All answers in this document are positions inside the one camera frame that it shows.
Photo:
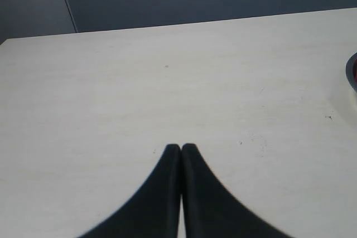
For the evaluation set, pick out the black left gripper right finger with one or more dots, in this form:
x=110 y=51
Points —
x=210 y=210

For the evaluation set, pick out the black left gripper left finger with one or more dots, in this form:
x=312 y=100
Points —
x=154 y=210

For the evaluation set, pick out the round steel bowl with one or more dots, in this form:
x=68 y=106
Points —
x=350 y=70

